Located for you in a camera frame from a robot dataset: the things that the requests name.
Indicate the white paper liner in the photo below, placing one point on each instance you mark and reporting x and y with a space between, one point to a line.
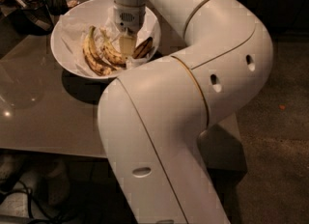
72 28

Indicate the white perforated clog shoe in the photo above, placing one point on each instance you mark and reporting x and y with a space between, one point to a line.
58 184

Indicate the black mesh basket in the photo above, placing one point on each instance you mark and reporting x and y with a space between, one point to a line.
33 20

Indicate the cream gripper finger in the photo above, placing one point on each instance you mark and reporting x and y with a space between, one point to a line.
127 43

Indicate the left spotted banana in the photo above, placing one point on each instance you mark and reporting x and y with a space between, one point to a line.
91 56

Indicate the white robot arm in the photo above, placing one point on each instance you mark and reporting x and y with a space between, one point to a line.
150 118

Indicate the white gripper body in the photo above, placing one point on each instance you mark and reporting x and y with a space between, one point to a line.
129 19

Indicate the white ceramic bowl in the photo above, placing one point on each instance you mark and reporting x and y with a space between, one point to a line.
150 28

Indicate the spotted banana bunch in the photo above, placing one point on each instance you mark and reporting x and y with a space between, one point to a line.
115 57

